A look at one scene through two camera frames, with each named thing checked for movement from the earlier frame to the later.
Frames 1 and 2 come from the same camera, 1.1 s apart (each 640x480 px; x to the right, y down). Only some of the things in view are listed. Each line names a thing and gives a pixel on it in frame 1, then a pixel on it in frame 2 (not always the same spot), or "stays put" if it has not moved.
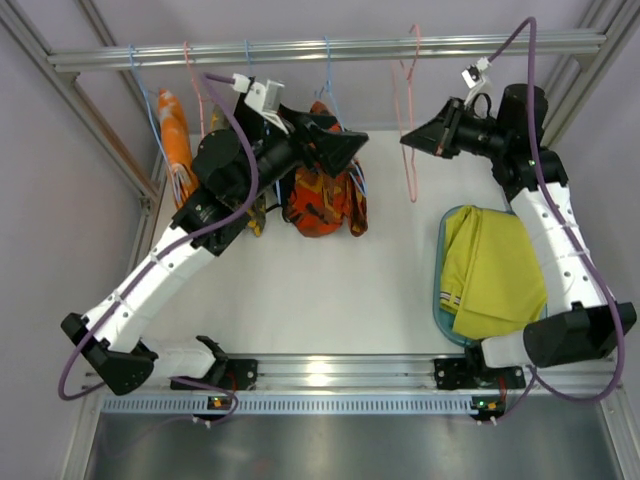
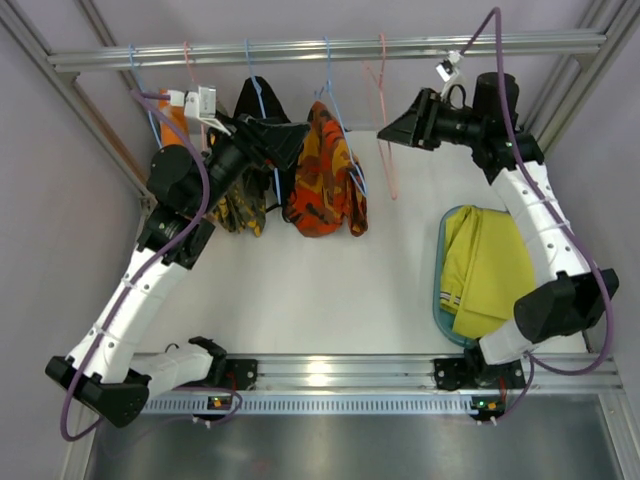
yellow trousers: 493,281 stays put
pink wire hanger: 403,77 to 379,103
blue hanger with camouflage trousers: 328,87 stays put
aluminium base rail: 392,374 stays put
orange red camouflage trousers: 319,205 stays put
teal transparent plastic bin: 443,320 stays put
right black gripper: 453,130 to 426,118
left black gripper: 310,141 to 251,141
